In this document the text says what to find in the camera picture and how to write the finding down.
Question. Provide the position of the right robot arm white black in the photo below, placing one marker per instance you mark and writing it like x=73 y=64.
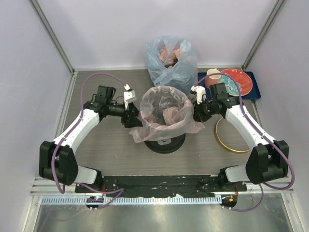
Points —
x=268 y=157

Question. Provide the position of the right aluminium frame post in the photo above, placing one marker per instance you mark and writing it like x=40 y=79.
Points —
x=279 y=4

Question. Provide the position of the black trash bin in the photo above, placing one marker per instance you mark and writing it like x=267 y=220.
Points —
x=169 y=145

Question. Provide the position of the blue plastic bag of bags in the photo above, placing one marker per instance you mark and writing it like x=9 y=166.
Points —
x=171 y=61

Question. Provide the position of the white slotted cable duct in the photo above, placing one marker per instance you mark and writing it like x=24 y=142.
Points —
x=93 y=200

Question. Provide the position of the blue tray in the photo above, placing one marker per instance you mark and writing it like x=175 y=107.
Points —
x=255 y=93

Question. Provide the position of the red bowl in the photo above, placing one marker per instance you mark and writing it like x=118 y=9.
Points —
x=244 y=82

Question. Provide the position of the pink plastic trash bag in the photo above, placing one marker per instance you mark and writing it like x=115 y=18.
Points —
x=165 y=113

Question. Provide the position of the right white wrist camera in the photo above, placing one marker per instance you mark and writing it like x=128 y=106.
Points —
x=200 y=93

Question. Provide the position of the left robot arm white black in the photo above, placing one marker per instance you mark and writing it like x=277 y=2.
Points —
x=57 y=160

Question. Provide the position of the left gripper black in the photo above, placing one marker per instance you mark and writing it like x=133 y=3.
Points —
x=132 y=121

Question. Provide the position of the left aluminium frame post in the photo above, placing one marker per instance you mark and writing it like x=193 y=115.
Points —
x=51 y=34

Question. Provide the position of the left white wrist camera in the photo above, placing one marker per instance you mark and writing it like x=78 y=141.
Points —
x=129 y=96

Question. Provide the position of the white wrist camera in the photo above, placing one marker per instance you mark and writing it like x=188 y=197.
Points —
x=129 y=96
x=200 y=93

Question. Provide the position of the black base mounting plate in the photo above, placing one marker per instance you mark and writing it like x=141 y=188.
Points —
x=163 y=186

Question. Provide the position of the pink white cup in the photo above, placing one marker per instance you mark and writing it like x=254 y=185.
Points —
x=213 y=77

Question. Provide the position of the aluminium frame post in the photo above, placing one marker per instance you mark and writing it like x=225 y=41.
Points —
x=279 y=4
x=51 y=34

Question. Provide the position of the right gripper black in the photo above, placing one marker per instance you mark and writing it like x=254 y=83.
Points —
x=198 y=115

